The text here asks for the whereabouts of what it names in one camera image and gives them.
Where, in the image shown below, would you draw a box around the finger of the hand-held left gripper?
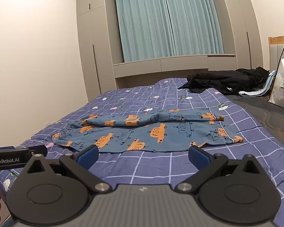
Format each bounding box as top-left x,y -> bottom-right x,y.
28,145 -> 48,157

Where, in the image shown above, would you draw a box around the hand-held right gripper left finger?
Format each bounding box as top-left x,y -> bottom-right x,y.
19,144 -> 113,195

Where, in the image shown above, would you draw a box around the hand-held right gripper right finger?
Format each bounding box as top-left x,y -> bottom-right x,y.
175,145 -> 267,195

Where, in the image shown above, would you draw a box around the blue pants with orange cars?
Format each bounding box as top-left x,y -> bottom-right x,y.
51,109 -> 244,153

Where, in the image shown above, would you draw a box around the purple checked blanket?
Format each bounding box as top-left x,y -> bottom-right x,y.
0,77 -> 284,227

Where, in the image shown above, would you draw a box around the black clothes pile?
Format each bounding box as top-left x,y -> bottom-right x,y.
177,67 -> 271,95

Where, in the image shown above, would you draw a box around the striped light blue cloth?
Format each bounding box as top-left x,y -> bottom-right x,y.
238,70 -> 279,97

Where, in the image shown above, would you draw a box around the beige window bench cabinet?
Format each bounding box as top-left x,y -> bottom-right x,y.
113,54 -> 238,78

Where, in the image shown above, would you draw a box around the tall beige wardrobe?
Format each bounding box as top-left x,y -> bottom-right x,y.
76,0 -> 120,95
215,0 -> 263,70

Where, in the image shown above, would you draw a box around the wooden padded headboard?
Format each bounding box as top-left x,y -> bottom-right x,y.
268,35 -> 284,72

